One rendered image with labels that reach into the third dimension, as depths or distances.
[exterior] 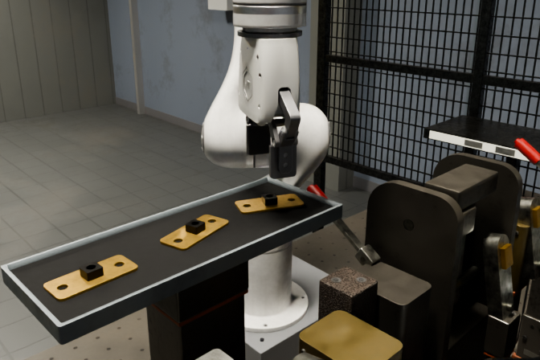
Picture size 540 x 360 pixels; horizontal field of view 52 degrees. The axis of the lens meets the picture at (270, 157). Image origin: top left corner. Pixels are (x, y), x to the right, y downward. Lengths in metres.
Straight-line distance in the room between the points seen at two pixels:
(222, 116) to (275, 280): 0.34
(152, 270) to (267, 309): 0.56
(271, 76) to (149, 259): 0.23
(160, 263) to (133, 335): 0.70
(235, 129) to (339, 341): 0.46
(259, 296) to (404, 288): 0.45
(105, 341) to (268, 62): 0.83
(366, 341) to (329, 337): 0.04
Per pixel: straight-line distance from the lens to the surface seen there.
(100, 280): 0.56
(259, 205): 0.70
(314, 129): 0.96
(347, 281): 0.66
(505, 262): 0.82
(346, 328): 0.62
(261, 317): 1.11
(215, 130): 0.95
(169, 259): 0.59
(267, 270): 1.06
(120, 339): 1.27
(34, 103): 6.32
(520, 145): 1.12
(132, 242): 0.63
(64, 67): 6.38
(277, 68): 0.61
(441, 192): 0.72
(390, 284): 0.71
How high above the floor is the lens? 1.44
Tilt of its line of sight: 19 degrees down
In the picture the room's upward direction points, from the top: straight up
